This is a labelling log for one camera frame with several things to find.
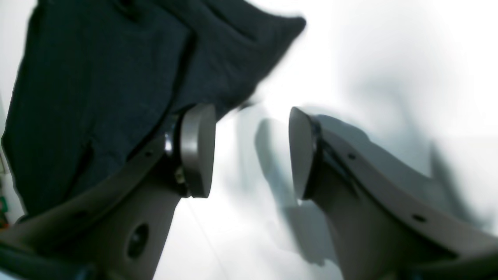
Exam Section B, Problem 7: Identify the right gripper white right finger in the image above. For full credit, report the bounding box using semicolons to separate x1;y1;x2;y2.
289;107;497;280

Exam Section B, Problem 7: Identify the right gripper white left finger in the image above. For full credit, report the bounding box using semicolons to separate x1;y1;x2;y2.
1;103;216;280

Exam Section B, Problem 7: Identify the black T-shirt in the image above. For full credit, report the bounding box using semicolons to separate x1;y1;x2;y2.
2;0;306;217

